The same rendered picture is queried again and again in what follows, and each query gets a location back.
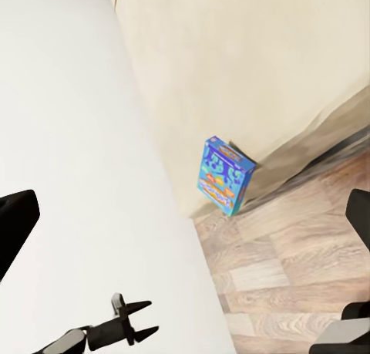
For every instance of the bed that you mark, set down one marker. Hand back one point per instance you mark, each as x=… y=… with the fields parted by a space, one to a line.
x=284 y=82

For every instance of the board game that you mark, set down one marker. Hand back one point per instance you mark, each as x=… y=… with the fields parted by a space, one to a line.
x=224 y=175

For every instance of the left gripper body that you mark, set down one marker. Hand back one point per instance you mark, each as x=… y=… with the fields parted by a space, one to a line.
x=117 y=329

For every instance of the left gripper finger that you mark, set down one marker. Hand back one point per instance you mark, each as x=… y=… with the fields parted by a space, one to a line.
x=134 y=307
x=141 y=335

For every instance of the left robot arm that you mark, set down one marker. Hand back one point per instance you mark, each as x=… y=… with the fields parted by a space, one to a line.
x=117 y=329

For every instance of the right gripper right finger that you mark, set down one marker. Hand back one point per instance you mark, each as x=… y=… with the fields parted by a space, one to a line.
x=358 y=214

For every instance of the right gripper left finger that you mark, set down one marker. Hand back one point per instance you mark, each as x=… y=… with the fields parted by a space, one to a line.
x=19 y=213

